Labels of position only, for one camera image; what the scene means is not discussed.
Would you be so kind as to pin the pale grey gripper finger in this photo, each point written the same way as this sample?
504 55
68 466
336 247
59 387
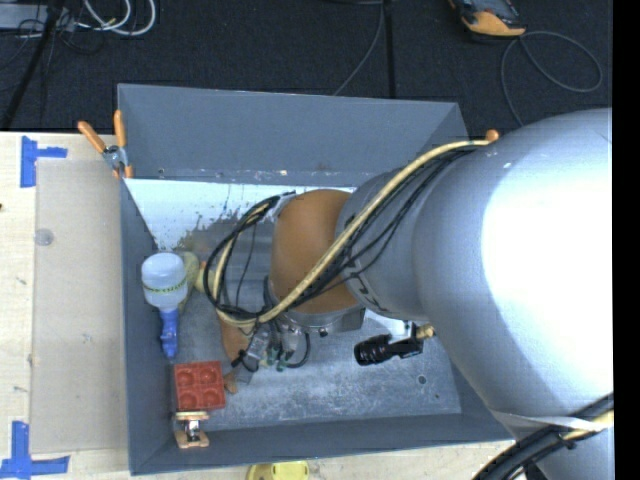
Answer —
245 372

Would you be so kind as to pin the red-brown square dimpled block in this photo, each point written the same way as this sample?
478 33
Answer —
200 385

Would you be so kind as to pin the grey metal bin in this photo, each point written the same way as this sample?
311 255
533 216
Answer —
325 393

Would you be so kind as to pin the yellow round disc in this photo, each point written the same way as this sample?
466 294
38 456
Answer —
277 471

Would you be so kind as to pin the pale yellow rounded toy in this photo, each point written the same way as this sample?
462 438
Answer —
192 268

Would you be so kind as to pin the white spray bottle blue nozzle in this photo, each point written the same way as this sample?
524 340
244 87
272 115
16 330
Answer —
162 278

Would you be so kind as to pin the pale wood flat board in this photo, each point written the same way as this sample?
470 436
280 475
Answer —
75 293

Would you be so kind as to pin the black cylinder on white bracket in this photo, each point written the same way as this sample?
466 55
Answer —
375 351

